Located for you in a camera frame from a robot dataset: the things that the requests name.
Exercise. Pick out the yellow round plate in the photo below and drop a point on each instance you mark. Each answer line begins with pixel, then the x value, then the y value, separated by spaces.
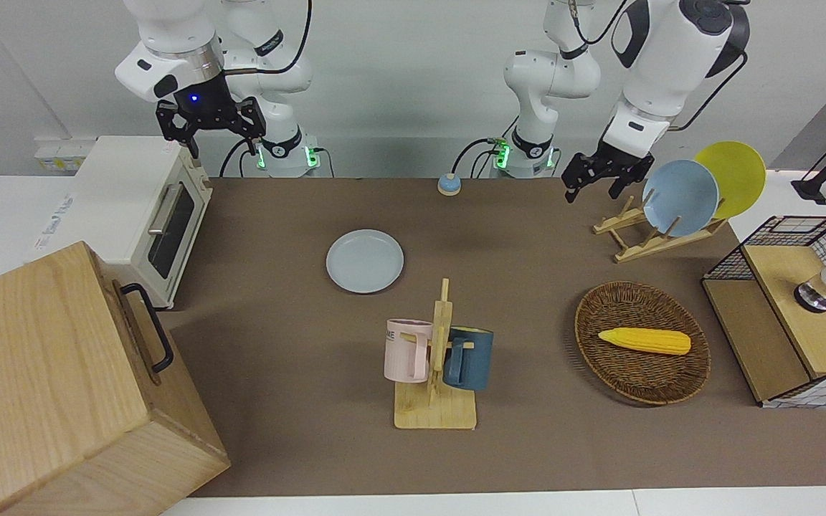
pixel 739 172

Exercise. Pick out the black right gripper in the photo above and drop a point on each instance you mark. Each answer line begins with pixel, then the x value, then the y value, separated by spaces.
pixel 201 104

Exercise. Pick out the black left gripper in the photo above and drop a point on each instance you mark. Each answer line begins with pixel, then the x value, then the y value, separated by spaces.
pixel 610 161

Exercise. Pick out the dark blue mug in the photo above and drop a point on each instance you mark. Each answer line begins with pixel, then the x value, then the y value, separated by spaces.
pixel 472 358

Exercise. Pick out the white toaster oven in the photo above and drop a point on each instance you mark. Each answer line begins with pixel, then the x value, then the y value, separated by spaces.
pixel 126 208

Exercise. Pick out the wooden mug stand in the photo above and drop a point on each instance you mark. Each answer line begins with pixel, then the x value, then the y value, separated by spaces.
pixel 434 412

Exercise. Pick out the brown wicker basket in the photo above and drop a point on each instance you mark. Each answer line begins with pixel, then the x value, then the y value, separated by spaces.
pixel 642 380

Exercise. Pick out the yellow corn cob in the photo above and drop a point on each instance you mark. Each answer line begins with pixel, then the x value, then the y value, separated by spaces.
pixel 646 341

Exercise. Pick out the blue round plate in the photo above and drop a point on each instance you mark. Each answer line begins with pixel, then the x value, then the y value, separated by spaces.
pixel 680 197

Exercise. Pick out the light wooden box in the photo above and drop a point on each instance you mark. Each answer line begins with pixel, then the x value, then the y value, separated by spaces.
pixel 47 387

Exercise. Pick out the pink mug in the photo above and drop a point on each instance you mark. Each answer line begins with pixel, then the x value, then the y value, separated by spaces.
pixel 406 351

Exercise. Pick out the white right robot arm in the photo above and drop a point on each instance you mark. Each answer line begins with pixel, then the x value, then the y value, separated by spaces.
pixel 169 36

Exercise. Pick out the small blue round button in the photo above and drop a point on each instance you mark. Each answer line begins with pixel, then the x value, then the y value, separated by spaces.
pixel 449 185

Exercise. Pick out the wooden plate rack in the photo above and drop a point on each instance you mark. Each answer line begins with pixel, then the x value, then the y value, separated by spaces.
pixel 642 244

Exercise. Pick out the brown table mat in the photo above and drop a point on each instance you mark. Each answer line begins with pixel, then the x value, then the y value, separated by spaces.
pixel 528 444

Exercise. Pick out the gray round plate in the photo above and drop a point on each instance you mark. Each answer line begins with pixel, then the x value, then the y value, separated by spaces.
pixel 364 261

